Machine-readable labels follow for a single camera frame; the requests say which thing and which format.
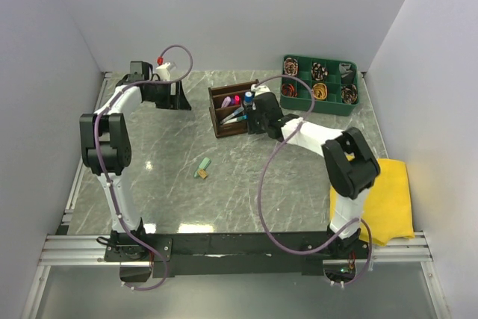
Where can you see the orange navy striped rolled tie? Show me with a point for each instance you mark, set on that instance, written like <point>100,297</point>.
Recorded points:
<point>289,90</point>

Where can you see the brown wooden desk organizer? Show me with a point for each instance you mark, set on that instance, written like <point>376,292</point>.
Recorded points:
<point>216,97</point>

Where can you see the pink black floral rolled tie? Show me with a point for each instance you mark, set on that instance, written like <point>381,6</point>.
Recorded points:
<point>290,66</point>

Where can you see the black beige floral rolled tie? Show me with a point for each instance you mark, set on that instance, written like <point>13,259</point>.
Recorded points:
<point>349,94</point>

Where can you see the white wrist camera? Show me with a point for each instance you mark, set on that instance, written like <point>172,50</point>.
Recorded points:
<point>257,89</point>
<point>165,71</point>

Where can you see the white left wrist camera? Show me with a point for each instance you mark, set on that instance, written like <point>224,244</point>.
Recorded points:
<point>165,71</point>

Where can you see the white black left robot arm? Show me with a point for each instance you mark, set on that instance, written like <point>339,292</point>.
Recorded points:
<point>105,144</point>

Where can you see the green cap white marker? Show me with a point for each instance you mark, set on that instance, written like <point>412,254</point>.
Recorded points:
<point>236,119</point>

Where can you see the aluminium frame rail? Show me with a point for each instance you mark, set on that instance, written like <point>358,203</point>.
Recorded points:
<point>85,250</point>

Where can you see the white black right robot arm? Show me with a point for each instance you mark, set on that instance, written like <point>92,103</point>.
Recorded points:
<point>351,166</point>

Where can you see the grey folded cloth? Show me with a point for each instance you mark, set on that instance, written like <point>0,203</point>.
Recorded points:
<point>347,73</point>

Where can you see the lilac pen case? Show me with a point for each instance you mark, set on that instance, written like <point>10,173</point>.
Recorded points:
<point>226,102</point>

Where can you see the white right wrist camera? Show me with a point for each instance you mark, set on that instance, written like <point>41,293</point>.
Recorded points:
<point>257,89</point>

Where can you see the yellow folded cloth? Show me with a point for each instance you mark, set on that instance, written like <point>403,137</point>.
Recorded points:
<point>388,207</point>

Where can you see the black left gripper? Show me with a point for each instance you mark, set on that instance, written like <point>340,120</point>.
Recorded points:
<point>178,101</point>

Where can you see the yellow patterned rolled tie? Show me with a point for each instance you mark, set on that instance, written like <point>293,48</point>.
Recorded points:
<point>320,91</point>

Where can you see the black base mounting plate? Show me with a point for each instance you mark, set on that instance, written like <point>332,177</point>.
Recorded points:
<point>185,265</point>

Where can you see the dark patterned rolled tie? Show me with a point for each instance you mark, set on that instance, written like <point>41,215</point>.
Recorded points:
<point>318,71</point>

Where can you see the blue grey glue stick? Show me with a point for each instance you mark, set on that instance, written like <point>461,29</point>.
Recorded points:
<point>248,98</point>

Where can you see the green divided storage tray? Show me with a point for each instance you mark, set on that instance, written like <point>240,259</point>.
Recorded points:
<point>303,82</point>

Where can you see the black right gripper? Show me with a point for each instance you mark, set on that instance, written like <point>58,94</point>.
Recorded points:
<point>252,127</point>

